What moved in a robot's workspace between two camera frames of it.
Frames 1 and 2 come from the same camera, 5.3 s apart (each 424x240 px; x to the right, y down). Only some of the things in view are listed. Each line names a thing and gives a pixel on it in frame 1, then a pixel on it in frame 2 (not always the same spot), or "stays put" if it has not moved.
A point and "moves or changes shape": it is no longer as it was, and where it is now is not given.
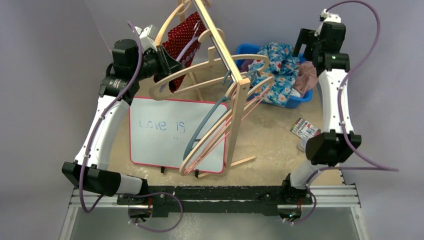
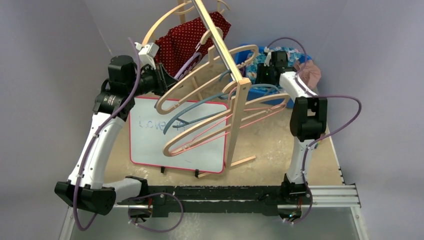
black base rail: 218,200 stays put
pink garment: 306,78 stays put
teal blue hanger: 199,123 -> 196,102
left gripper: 169,64 -> 163,80
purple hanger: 183,50 -> 191,63
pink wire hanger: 238,118 moves or changes shape
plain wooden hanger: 269,79 moves or changes shape
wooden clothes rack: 225,52 stays put
